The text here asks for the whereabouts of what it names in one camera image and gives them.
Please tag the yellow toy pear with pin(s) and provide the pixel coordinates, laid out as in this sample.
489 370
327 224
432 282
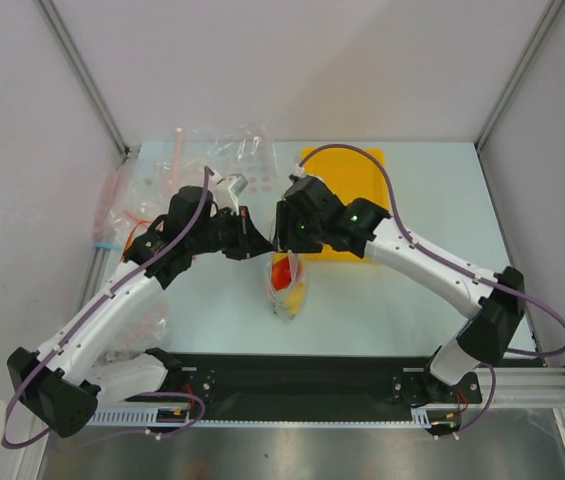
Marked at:
294 301

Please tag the pile of spare zip bags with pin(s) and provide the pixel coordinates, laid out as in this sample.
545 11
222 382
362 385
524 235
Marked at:
146 185

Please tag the yellow plastic tray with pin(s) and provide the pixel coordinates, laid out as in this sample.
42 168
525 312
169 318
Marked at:
349 175

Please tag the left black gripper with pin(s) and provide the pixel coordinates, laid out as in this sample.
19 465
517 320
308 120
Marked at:
249 242

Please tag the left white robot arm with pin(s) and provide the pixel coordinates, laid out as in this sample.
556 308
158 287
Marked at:
154 259

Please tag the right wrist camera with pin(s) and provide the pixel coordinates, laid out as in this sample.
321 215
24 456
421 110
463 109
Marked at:
298 172

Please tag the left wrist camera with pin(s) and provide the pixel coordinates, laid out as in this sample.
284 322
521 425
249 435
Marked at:
227 189

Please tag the aluminium frame rail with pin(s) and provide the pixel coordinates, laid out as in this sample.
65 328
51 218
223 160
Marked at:
117 384

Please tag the red toy mango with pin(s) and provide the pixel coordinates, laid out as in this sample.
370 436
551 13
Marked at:
282 271

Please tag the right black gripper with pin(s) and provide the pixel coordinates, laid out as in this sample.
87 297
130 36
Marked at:
285 228

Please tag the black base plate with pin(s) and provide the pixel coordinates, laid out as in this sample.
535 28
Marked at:
297 362

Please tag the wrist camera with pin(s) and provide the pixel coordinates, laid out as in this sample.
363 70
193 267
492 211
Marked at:
298 172
227 189

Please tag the white slotted cable duct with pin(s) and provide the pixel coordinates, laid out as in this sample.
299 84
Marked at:
163 417

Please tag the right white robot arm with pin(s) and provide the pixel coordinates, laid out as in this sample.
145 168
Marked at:
490 301

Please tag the clear blue-zipper bag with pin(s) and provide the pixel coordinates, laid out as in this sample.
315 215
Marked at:
276 298

